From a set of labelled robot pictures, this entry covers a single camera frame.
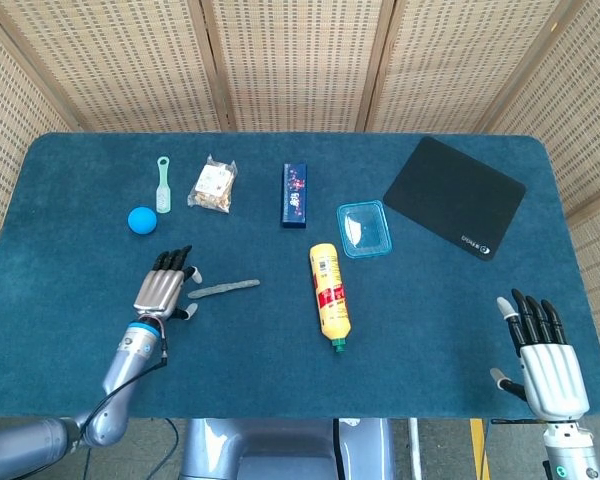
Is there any black mouse pad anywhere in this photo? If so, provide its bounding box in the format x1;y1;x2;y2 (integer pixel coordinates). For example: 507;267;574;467
382;136;527;262

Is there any white table leg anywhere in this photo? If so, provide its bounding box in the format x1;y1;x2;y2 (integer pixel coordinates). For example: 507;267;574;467
408;418;424;480

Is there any woven bamboo screen panel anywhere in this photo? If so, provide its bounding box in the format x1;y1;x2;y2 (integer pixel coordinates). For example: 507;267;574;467
484;0;600;386
202;0;396;134
0;9;79;241
367;0;576;134
0;0;231;134

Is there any blue ball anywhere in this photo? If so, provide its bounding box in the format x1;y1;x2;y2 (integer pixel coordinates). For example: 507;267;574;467
127;205;158;235

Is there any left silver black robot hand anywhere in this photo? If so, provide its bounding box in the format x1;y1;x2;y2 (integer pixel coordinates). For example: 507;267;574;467
132;244;204;324

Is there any grey stick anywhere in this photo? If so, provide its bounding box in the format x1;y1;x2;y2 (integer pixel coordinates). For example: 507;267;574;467
187;278;261;300

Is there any dark blue rectangular box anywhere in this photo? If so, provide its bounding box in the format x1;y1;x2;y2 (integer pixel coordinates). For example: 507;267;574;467
281;162;310;230

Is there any black torso cable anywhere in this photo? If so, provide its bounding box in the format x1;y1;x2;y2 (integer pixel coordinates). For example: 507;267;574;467
332;418;344;480

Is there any dark cable under table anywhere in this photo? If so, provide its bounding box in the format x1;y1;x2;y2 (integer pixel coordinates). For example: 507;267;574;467
164;418;180;480

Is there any blue felt table cover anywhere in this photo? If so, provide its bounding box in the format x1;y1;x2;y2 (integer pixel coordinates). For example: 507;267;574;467
0;132;600;420

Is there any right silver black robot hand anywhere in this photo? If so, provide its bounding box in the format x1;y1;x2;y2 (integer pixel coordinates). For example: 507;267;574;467
489;288;591;421

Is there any yellow bottle with green cap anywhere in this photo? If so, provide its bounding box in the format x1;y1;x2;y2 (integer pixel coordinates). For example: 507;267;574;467
308;243;353;355

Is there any clear snack bag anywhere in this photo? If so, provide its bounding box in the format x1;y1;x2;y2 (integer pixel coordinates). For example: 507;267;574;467
187;154;239;214

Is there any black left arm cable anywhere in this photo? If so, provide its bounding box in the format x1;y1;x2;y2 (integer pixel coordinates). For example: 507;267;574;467
82;329;170;446

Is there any clear blue plastic container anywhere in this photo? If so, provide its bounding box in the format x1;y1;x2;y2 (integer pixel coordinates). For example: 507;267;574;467
336;199;394;260

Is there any grey robot torso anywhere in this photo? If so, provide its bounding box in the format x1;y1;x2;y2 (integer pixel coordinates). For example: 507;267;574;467
178;417;396;480

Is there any light green plastic scoop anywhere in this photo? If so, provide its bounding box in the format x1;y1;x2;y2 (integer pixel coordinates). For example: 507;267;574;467
154;156;173;215

